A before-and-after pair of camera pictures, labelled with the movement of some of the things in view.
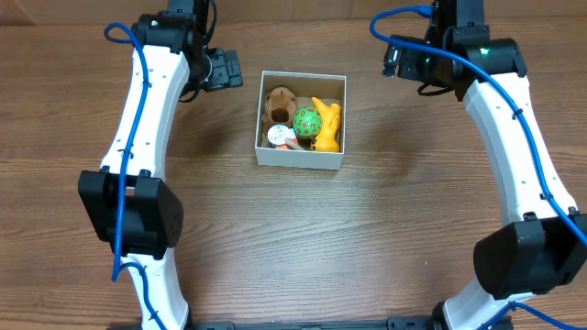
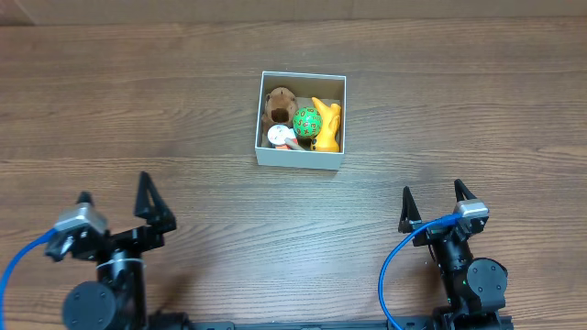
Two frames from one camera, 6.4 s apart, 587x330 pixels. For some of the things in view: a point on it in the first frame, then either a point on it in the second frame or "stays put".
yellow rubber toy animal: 326,141 stays put
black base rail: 393,324 stays put
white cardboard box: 327,89 stays put
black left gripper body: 225,70 -> 127,238
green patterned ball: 307,121 stays put
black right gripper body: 396,60 -> 441,234
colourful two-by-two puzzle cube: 293,143 -> 283,147
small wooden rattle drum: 277,135 stays put
